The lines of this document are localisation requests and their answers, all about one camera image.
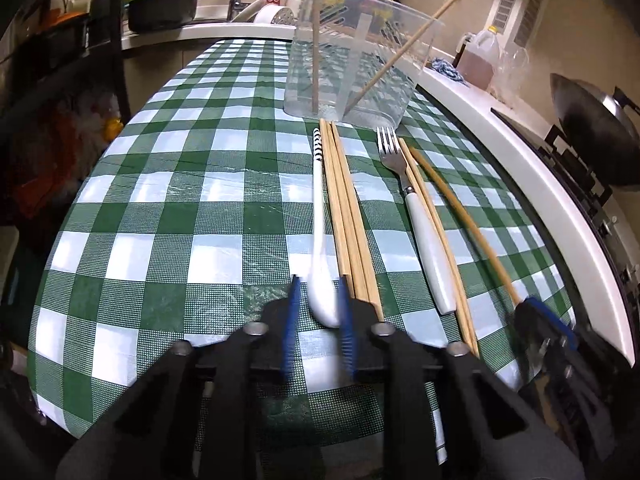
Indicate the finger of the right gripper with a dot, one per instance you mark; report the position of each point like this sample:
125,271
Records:
546,324

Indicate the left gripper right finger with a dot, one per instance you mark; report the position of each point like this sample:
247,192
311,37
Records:
446,415

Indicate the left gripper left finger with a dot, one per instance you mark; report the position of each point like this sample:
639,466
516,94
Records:
195,411

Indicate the white striped ceramic spoon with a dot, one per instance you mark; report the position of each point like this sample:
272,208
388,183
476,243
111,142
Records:
321,289

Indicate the white handled metal fork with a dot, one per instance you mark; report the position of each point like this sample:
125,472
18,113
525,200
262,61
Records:
432,258

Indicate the black gas stove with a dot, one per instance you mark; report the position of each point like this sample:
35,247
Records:
586,190

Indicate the black wok with lid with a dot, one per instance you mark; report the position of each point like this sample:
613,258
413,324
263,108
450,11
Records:
598,128

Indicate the green checkered tablecloth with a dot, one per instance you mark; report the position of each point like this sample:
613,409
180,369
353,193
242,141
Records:
200,212

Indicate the cooking oil jug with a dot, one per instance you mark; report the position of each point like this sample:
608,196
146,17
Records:
480,58

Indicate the blue dish cloth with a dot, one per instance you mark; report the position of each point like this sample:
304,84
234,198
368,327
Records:
443,67

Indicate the clear plastic utensil holder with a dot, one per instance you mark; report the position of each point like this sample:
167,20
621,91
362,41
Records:
356,38

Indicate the black cooking pot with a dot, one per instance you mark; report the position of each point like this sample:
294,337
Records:
153,15

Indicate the black metal shelf rack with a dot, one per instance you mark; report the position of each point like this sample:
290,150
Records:
63,99

